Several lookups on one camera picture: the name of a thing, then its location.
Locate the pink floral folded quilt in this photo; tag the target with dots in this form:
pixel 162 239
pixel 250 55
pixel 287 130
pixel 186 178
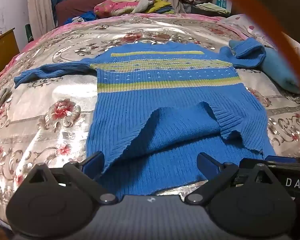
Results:
pixel 111 8

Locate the light green folded cloth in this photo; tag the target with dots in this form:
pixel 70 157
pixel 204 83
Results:
pixel 210 7

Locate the wooden bedside cabinet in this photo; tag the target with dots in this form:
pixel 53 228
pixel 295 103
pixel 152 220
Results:
pixel 8 48

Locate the silver floral bedspread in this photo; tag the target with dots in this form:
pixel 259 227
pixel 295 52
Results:
pixel 47 121

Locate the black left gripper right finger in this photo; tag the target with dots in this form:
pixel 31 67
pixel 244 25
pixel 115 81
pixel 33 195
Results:
pixel 219 177

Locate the blue striped knit sweater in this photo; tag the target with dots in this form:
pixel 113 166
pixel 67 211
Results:
pixel 160 105

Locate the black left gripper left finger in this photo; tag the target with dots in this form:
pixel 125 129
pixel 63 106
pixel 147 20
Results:
pixel 83 175

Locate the blue crumpled cloth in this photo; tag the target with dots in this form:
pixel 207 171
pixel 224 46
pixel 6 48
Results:
pixel 85 17

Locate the beige curtain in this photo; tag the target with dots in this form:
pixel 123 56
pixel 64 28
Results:
pixel 40 17

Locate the yellow green folded clothes stack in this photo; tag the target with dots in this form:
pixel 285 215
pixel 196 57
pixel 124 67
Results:
pixel 159 6

